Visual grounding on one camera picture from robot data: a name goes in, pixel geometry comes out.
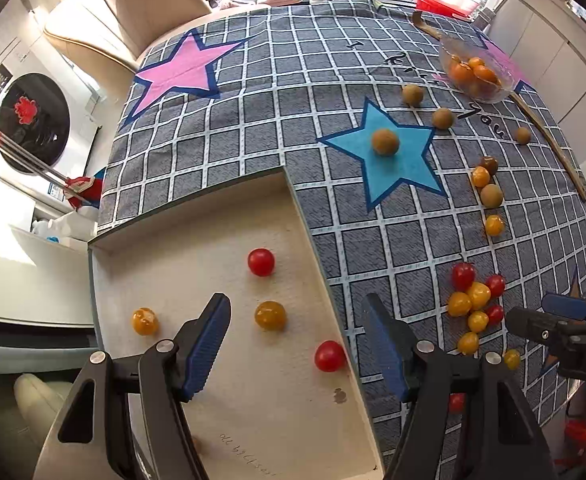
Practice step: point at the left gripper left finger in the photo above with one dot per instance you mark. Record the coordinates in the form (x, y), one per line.
(171, 373)

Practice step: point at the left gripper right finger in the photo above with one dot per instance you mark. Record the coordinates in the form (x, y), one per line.
(418, 373)

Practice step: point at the red broom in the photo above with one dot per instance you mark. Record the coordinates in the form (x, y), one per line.
(80, 191)

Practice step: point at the wooden stick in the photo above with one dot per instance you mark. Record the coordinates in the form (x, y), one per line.
(417, 20)

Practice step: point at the shallow cardboard tray box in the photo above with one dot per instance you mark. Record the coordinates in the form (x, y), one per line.
(225, 288)

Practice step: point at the green sofa cushion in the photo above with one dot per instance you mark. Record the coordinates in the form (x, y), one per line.
(28, 407)

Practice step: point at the orange fruits in bowl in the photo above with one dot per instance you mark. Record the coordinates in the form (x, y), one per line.
(473, 76)

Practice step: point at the beige chair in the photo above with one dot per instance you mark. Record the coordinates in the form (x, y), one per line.
(106, 38)

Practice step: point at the red cherry tomato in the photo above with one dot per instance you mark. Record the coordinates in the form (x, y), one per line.
(261, 262)
(456, 403)
(463, 276)
(495, 314)
(496, 284)
(329, 356)

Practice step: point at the white washing machine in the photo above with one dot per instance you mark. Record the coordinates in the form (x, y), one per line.
(36, 113)

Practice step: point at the yellow cherry tomato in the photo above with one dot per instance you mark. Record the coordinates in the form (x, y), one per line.
(479, 295)
(468, 343)
(144, 322)
(480, 177)
(512, 359)
(477, 321)
(494, 225)
(270, 315)
(459, 305)

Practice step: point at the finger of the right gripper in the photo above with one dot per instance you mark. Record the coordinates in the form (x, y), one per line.
(557, 334)
(565, 306)

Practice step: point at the glass bowl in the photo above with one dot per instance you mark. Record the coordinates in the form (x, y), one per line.
(449, 46)

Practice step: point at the grey checked star tablecloth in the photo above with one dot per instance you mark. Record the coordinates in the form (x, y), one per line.
(304, 88)

